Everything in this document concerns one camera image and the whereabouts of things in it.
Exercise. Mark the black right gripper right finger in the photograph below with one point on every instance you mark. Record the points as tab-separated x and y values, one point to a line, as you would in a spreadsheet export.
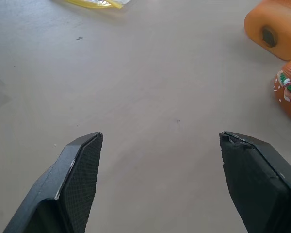
257	184

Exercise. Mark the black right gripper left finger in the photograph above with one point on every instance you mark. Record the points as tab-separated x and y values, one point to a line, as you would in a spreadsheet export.
72	179

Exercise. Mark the toy hamburger with sesame bun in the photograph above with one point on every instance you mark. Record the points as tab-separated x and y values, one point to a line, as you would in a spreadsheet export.
289	87

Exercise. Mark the orange bread roll dark filling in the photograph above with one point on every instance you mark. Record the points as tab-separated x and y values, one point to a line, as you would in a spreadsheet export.
279	26

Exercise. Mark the clear yellow-zip plastic bag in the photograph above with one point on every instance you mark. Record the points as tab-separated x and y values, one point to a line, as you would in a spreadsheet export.
94	3

